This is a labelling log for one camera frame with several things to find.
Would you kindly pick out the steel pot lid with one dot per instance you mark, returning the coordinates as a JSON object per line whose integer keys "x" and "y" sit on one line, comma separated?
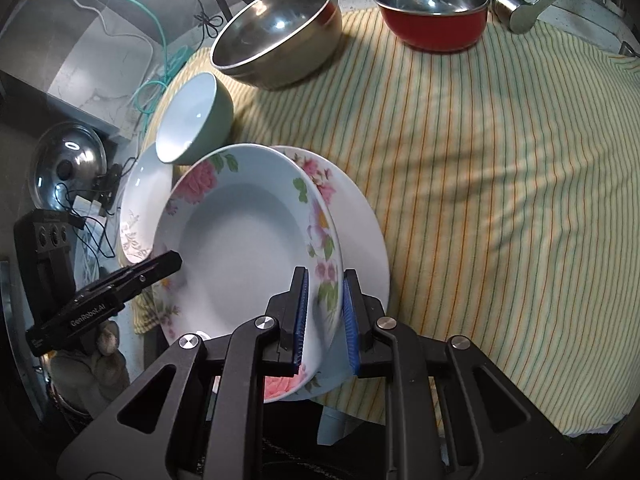
{"x": 70, "y": 157}

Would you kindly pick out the large stainless steel bowl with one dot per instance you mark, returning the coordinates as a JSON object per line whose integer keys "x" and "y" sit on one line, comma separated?
{"x": 270, "y": 25}

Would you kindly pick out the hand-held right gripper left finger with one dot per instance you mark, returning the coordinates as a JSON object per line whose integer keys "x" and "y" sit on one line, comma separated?
{"x": 300, "y": 321}

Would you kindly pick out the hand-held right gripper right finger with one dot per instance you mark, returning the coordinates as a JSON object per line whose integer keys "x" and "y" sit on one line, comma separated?
{"x": 350, "y": 327}

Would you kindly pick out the red steel bowl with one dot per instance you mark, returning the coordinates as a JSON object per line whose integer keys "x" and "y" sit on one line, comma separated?
{"x": 435, "y": 25}

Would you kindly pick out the green ceramic bowl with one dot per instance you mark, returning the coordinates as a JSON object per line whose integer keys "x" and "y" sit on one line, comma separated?
{"x": 192, "y": 110}

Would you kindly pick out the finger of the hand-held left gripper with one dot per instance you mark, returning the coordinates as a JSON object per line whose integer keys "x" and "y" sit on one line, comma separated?
{"x": 135, "y": 268}
{"x": 150, "y": 280}

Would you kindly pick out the person's left hand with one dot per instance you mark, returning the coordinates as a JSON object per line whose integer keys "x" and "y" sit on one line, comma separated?
{"x": 107, "y": 344}

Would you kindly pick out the yellow striped cloth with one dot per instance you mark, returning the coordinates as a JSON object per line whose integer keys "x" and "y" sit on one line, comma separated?
{"x": 490, "y": 200}

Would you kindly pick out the leaf print white plate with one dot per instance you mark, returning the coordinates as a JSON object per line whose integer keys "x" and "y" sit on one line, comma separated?
{"x": 145, "y": 200}

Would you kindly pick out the black clip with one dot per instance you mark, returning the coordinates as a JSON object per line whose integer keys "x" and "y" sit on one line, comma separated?
{"x": 111, "y": 182}

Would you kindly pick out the pink floral white plate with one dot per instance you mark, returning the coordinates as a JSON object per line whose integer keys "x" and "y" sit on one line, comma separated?
{"x": 362, "y": 240}
{"x": 240, "y": 240}

